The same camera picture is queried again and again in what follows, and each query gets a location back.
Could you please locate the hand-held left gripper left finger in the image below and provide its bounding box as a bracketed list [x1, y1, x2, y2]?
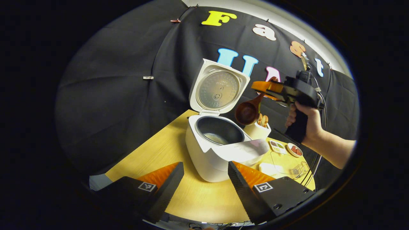
[96, 162, 185, 224]

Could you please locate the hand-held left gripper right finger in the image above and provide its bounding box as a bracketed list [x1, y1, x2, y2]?
[228, 161, 317, 225]

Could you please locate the brown wooden spoon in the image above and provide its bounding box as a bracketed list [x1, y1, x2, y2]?
[235, 77, 278, 126]

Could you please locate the white rice cooker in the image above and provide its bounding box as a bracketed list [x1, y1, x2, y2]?
[185, 58, 270, 183]

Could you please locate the metal wire chopstick holder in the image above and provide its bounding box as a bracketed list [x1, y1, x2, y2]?
[290, 161, 310, 179]

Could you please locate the white toaster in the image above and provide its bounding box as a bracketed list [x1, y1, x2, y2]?
[244, 121, 272, 140]

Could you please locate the white divided dish with beans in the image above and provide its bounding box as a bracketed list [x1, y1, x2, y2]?
[269, 140, 287, 154]

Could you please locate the round white plate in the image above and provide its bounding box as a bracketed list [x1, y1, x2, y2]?
[287, 143, 303, 157]

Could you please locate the black backdrop cloth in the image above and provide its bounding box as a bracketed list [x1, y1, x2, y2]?
[55, 0, 360, 192]

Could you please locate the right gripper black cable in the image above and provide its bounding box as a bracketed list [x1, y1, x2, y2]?
[300, 70, 328, 188]

